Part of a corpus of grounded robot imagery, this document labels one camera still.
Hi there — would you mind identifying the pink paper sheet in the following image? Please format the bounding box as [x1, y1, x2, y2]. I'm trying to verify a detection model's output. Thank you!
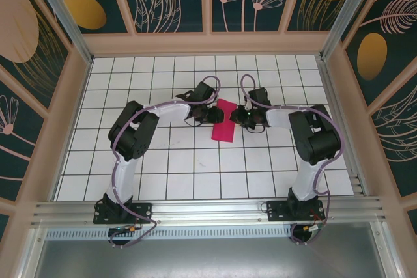
[210, 98, 238, 144]

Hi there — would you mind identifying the grey metal sheet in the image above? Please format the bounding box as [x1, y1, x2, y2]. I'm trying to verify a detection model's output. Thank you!
[32, 238, 385, 278]

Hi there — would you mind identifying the aluminium side rail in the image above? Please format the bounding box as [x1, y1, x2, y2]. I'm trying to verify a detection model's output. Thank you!
[317, 56, 367, 197]

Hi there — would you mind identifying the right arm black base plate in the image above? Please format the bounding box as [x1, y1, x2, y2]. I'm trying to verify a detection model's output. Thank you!
[266, 200, 325, 223]

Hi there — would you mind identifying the long aluminium mounting rail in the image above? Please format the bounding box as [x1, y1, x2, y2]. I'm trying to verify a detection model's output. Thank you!
[31, 196, 387, 227]

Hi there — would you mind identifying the aluminium frame post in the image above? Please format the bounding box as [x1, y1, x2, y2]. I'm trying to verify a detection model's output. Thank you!
[321, 0, 381, 61]
[25, 0, 94, 64]

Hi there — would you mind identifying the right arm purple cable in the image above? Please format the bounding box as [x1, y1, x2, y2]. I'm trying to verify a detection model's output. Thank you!
[240, 74, 345, 247]

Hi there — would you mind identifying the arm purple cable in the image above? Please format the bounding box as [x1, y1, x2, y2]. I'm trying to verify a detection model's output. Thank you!
[109, 76, 223, 249]
[240, 74, 345, 247]

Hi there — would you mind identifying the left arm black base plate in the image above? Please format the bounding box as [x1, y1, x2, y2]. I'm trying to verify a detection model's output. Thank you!
[93, 202, 153, 225]

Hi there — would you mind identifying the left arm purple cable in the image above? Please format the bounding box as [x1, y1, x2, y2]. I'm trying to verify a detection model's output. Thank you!
[109, 76, 223, 249]

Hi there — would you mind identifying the slotted grey cable duct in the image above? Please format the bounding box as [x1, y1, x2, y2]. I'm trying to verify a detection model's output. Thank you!
[45, 227, 294, 242]

